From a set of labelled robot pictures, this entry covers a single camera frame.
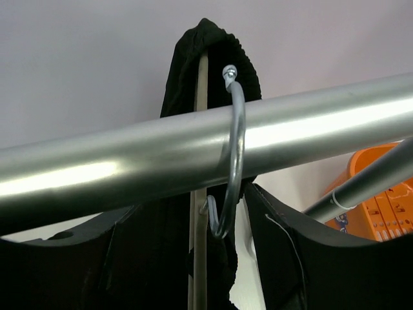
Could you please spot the orange plastic basket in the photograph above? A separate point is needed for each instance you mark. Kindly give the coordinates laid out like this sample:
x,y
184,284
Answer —
x,y
385,216

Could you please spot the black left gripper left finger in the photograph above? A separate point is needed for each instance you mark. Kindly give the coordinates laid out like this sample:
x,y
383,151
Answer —
x,y
66,271

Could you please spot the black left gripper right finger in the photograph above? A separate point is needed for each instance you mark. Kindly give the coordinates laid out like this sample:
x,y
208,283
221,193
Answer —
x,y
304,264

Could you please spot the black shorts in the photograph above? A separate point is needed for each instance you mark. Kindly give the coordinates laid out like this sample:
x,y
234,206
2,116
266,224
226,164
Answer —
x,y
179,252

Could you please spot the silver clothes rack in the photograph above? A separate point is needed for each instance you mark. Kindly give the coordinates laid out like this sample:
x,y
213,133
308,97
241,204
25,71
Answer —
x,y
63,179

